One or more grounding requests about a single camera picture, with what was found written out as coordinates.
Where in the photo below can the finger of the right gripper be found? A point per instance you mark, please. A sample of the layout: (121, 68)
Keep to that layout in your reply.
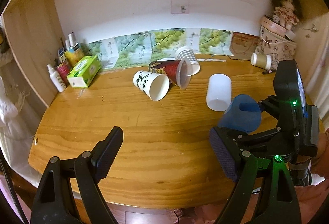
(265, 142)
(269, 105)

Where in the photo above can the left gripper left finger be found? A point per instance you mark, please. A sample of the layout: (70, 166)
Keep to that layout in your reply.
(54, 201)

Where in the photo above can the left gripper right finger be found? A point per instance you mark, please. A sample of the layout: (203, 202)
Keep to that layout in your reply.
(277, 201)

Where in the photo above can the blue plastic cup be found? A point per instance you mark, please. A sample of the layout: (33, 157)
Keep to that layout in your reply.
(243, 114)

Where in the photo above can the brown paper cup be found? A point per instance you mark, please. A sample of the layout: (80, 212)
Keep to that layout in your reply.
(261, 60)

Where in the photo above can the white plastic cup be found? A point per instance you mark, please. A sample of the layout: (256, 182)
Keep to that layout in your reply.
(218, 97)

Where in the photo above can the clear plastic cup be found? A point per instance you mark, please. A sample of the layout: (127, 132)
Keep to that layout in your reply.
(178, 71)

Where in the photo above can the checkered paper cup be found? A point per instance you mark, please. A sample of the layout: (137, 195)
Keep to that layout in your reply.
(187, 53)

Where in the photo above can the white paper cup black print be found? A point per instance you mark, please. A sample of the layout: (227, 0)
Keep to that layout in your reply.
(154, 85)

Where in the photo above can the person's right hand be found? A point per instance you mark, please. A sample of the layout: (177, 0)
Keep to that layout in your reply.
(319, 164)

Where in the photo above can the dark marker pen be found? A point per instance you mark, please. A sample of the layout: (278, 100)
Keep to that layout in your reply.
(269, 71)

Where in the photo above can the patterned storage bag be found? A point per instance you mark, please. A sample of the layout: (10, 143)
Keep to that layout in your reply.
(276, 46)

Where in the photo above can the brown cardboard sheet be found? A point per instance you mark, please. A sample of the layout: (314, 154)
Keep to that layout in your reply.
(243, 46)

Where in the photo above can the white lace cloth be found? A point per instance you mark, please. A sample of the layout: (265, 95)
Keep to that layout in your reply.
(17, 116)

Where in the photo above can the pink round box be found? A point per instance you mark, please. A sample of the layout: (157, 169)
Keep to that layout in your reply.
(273, 27)

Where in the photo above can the brown-haired rag doll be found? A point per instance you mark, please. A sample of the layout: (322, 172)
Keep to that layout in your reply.
(287, 13)

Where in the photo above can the white spray bottle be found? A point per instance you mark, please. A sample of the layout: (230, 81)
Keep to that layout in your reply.
(56, 78)

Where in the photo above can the green tissue box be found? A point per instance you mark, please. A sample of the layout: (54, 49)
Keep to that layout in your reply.
(84, 72)

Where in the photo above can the pink cylindrical can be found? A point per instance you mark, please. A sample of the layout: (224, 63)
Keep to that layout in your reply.
(64, 69)

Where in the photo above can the wooden bookshelf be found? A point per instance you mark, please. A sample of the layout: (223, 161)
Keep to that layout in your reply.
(36, 28)

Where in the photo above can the grape picture poster strip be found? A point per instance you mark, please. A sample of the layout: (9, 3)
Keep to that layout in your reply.
(139, 49)

